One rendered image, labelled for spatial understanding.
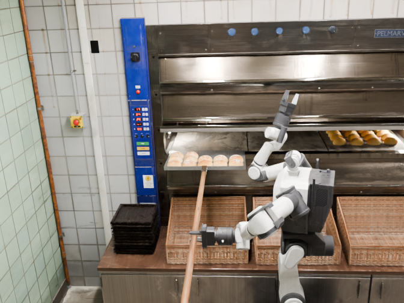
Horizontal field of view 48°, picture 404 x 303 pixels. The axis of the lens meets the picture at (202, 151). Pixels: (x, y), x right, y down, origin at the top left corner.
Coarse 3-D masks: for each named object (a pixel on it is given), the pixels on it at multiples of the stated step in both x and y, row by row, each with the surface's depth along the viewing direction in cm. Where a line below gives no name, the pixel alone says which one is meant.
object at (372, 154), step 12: (252, 156) 329; (276, 156) 328; (312, 156) 326; (324, 156) 326; (336, 156) 325; (348, 156) 324; (360, 156) 324; (372, 156) 323; (384, 156) 322; (396, 156) 322
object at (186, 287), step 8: (200, 184) 277; (200, 192) 265; (200, 200) 256; (200, 208) 249; (192, 240) 217; (192, 248) 211; (192, 256) 205; (192, 264) 201; (184, 280) 190; (184, 288) 184; (184, 296) 179
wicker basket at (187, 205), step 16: (176, 208) 342; (192, 208) 341; (208, 208) 341; (224, 208) 340; (240, 208) 340; (176, 224) 343; (192, 224) 343; (208, 224) 342; (224, 224) 342; (176, 240) 334; (176, 256) 305; (208, 256) 313; (224, 256) 304; (240, 256) 312
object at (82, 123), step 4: (80, 112) 326; (84, 112) 326; (72, 116) 320; (76, 116) 320; (80, 116) 320; (84, 116) 323; (72, 120) 322; (80, 120) 321; (84, 120) 323; (72, 124) 323; (80, 124) 322; (84, 124) 323; (72, 128) 324; (76, 128) 324; (80, 128) 324
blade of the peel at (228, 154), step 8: (184, 152) 336; (200, 152) 335; (208, 152) 334; (216, 152) 334; (224, 152) 333; (232, 152) 333; (240, 152) 332; (168, 168) 306; (176, 168) 306; (184, 168) 305; (192, 168) 305; (200, 168) 304; (208, 168) 304; (216, 168) 304; (224, 168) 303; (232, 168) 303; (240, 168) 303
